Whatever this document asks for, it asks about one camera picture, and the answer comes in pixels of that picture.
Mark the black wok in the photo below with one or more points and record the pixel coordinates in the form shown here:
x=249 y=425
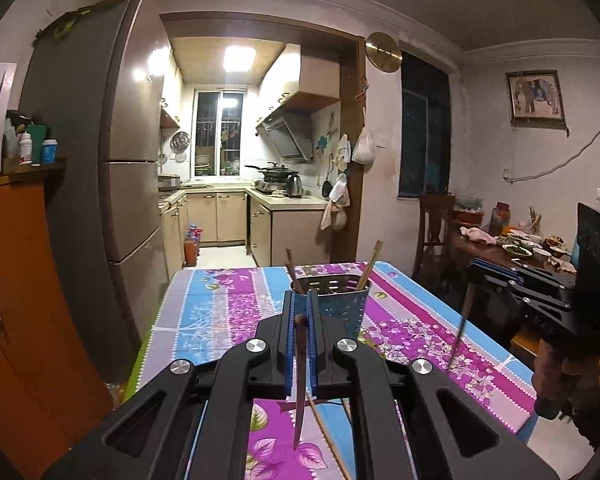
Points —
x=272 y=171

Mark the cooking oil bottles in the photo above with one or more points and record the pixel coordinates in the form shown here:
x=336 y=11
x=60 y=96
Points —
x=191 y=250

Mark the steel kettle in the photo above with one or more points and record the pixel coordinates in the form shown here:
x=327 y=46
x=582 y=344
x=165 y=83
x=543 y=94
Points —
x=294 y=186

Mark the row of food bowls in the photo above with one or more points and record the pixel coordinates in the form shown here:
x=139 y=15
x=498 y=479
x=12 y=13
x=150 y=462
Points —
x=525 y=247

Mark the blue perforated utensil holder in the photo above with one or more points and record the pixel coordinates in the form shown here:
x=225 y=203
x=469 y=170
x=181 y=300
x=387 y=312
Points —
x=345 y=305

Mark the barred kitchen window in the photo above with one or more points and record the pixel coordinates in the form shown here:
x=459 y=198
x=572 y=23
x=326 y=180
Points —
x=219 y=132

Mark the beige kitchen base cabinets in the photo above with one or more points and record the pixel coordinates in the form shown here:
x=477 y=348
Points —
x=230 y=217

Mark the floral striped tablecloth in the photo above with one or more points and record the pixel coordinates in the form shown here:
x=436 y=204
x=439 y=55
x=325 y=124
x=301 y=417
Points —
x=220 y=305

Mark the steel cooking pot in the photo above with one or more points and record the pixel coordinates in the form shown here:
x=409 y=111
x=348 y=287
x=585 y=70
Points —
x=169 y=182

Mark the glass jar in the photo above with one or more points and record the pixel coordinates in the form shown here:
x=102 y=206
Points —
x=500 y=219

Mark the hanging cloth bags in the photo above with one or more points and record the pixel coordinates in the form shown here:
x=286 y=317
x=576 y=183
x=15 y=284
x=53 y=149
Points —
x=336 y=195

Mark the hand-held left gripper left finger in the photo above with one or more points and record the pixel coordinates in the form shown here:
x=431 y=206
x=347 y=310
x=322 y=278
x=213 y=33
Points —
x=289 y=330

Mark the white plastic bag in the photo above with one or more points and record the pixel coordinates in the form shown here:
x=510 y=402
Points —
x=363 y=149

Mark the pink cloth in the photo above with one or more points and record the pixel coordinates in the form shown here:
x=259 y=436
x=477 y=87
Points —
x=480 y=235

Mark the framed elephant picture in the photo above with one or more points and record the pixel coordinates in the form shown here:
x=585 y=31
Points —
x=535 y=97

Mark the square kitchen ceiling light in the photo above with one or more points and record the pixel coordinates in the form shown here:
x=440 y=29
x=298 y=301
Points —
x=239 y=59

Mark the person's right hand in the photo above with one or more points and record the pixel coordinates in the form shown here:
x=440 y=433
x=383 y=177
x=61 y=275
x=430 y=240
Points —
x=587 y=375

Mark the dark room window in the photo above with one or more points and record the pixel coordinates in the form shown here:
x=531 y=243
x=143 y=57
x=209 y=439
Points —
x=425 y=130

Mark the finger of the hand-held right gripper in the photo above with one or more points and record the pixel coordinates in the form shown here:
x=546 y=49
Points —
x=510 y=269
x=525 y=295

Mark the gold wall clock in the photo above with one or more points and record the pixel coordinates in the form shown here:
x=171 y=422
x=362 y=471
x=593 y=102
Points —
x=383 y=52

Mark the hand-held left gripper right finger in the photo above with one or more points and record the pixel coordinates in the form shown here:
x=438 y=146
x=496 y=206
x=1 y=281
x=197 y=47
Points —
x=313 y=330

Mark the steel range hood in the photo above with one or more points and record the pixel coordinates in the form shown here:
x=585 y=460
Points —
x=285 y=137

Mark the orange wooden cabinet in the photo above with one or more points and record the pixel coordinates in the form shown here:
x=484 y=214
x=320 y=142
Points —
x=25 y=310

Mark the cup of chopsticks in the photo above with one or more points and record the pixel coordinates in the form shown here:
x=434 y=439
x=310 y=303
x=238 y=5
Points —
x=534 y=220

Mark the wooden chair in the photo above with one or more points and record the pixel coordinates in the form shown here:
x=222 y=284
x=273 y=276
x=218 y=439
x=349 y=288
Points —
x=432 y=230

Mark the grey refrigerator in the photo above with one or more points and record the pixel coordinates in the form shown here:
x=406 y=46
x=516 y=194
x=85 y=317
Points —
x=105 y=160

